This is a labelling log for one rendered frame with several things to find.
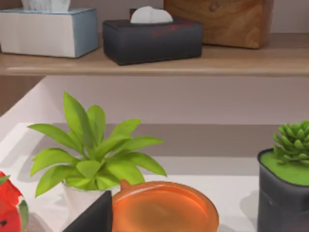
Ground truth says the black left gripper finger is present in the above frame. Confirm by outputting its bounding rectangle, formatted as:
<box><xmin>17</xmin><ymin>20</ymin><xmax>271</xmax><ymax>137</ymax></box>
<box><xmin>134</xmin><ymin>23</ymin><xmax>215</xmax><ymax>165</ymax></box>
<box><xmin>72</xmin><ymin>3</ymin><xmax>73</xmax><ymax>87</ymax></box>
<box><xmin>61</xmin><ymin>190</ymin><xmax>113</xmax><ymax>232</ymax></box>

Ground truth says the leafy plant in white pot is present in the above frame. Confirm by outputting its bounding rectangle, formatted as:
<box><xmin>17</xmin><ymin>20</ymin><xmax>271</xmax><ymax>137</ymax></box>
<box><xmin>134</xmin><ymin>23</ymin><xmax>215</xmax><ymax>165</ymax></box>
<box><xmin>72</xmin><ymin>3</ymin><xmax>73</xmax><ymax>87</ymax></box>
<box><xmin>27</xmin><ymin>90</ymin><xmax>168</xmax><ymax>219</ymax></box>

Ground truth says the orange round container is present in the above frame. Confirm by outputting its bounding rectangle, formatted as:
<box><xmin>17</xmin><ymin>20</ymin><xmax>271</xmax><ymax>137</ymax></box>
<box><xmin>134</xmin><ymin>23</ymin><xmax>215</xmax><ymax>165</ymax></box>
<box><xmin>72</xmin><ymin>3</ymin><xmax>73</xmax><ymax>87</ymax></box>
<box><xmin>112</xmin><ymin>179</ymin><xmax>220</xmax><ymax>232</ymax></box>

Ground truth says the red watermelon toy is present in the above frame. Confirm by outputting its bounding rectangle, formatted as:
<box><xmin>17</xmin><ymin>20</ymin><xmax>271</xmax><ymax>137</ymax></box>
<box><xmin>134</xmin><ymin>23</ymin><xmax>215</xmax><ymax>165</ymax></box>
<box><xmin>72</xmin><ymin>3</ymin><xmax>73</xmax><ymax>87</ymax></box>
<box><xmin>0</xmin><ymin>171</ymin><xmax>29</xmax><ymax>232</ymax></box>

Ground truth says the wooden shelf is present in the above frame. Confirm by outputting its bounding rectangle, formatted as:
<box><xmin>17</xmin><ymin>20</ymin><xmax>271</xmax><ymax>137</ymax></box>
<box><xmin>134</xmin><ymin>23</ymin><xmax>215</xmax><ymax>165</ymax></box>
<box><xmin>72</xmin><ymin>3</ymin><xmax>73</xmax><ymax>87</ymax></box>
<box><xmin>0</xmin><ymin>32</ymin><xmax>309</xmax><ymax>117</ymax></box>

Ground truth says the black tissue box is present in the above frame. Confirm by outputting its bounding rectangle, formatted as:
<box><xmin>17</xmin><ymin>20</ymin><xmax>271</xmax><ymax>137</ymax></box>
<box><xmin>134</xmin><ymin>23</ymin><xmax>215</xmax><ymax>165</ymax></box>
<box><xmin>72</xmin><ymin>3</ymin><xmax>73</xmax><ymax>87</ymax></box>
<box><xmin>102</xmin><ymin>6</ymin><xmax>204</xmax><ymax>66</ymax></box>

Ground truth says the succulent plant in black pot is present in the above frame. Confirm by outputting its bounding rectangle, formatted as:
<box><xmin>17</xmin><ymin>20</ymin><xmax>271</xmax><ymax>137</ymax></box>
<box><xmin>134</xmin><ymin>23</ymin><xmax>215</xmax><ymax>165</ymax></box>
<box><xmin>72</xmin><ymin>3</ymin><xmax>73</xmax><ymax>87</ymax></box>
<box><xmin>256</xmin><ymin>120</ymin><xmax>309</xmax><ymax>232</ymax></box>

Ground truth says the white and blue tissue box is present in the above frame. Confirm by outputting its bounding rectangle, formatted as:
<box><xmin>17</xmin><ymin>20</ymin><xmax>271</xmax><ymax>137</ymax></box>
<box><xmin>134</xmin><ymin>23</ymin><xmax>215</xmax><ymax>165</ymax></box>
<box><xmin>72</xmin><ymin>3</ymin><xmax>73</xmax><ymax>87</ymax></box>
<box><xmin>0</xmin><ymin>0</ymin><xmax>99</xmax><ymax>59</ymax></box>

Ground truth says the wooden box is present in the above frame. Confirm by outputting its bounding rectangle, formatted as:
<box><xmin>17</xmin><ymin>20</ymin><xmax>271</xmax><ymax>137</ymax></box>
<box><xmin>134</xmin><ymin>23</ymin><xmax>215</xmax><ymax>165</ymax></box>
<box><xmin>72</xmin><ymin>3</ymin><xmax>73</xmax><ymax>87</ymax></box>
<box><xmin>163</xmin><ymin>0</ymin><xmax>275</xmax><ymax>50</ymax></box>

